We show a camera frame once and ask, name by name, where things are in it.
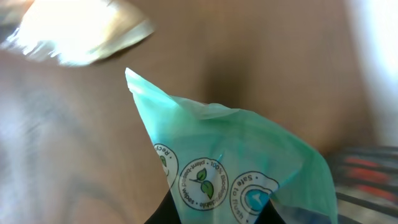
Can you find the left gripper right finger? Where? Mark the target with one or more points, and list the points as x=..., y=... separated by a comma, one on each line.
x=269, y=215

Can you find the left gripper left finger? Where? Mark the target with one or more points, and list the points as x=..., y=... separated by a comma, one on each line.
x=166, y=213

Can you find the teal snack pack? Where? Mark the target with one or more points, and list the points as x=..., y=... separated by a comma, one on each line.
x=225, y=165

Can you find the grey plastic mesh basket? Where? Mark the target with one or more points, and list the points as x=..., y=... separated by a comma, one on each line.
x=366, y=184

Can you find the beige paper bag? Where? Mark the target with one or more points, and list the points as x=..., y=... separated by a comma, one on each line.
x=71, y=33

